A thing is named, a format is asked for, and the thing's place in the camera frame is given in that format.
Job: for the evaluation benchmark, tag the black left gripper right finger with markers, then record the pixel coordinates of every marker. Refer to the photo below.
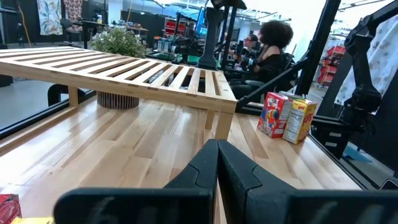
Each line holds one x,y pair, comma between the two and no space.
280,205

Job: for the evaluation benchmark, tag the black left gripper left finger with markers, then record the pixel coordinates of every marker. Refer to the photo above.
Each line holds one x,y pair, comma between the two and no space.
140,205

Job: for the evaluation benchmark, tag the red Froot Loops cereal box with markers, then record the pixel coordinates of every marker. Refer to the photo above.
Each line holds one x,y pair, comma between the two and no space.
273,115
9,208

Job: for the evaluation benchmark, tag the green Apple Jacks cereal box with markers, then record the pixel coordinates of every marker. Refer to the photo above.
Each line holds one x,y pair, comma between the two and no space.
290,95

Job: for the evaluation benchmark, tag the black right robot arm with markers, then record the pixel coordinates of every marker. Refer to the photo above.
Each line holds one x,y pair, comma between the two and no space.
362,77

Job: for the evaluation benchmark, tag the wooden slatted shelf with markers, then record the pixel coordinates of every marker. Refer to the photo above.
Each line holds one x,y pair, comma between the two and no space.
224,90

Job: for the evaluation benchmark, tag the black table clamp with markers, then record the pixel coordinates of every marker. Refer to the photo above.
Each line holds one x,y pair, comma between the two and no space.
57,93

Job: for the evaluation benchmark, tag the person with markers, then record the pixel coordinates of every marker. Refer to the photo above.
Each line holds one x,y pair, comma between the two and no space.
248,43
270,62

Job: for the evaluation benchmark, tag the red storage rack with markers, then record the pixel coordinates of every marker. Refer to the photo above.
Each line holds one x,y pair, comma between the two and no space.
174,27
331,65

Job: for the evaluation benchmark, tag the green plant in striped pot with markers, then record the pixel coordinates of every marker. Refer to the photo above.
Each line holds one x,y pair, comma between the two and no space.
119,42

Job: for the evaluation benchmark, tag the red floral hanging cloth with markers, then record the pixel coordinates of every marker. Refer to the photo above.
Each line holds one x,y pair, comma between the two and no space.
73,14

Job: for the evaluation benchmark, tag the black table edge rail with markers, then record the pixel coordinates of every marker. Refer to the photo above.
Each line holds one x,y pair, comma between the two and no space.
37,116

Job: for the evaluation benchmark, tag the black metal frame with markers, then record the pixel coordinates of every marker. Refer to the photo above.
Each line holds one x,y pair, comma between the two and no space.
317,46

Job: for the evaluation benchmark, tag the black pedestal column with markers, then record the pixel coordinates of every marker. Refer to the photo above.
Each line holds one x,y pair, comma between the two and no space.
211,37

